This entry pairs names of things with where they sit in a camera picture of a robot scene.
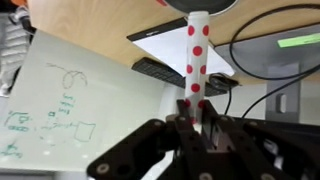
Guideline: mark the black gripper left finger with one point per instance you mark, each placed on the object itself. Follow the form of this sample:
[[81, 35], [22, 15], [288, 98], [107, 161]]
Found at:
[[133, 157]]

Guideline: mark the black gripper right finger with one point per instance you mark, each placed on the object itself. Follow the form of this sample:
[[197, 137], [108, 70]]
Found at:
[[264, 150]]

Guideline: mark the white marker with red dots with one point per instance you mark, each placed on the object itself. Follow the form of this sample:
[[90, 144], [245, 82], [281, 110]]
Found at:
[[196, 64]]

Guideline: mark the black computer mouse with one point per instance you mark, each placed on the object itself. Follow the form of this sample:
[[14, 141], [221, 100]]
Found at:
[[219, 81]]

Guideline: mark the white whiteboard with green writing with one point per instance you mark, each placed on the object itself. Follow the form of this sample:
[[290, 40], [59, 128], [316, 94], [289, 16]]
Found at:
[[68, 105]]

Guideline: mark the black keyboard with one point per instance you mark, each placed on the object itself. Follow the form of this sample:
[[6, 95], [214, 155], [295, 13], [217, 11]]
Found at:
[[166, 74]]

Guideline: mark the grey monitor stand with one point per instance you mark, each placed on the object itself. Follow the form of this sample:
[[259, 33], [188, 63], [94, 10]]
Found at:
[[284, 59]]

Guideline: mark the white paper notepad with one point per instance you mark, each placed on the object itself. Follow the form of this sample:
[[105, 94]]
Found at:
[[168, 43]]

